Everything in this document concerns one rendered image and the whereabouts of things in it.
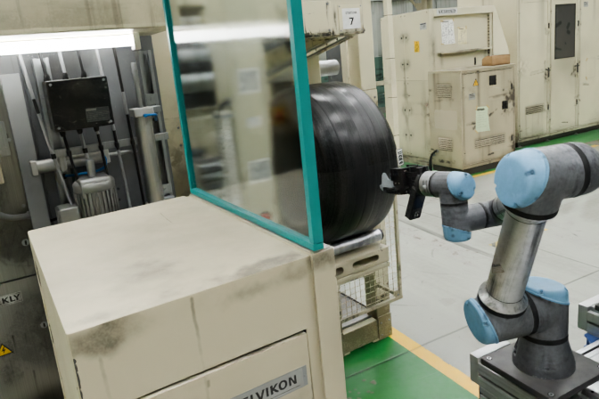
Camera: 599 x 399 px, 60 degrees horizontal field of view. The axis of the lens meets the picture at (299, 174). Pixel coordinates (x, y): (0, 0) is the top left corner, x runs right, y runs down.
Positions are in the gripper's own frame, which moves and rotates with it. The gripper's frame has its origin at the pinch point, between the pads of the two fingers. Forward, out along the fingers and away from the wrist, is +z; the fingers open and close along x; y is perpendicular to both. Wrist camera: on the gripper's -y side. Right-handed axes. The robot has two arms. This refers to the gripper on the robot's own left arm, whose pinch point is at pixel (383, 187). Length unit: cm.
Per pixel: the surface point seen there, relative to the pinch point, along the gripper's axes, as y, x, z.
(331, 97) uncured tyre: 31.7, 7.4, 11.1
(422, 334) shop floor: -104, -78, 80
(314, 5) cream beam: 68, -11, 40
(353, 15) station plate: 64, -30, 40
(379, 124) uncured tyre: 20.5, -4.0, 2.5
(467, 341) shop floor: -106, -90, 60
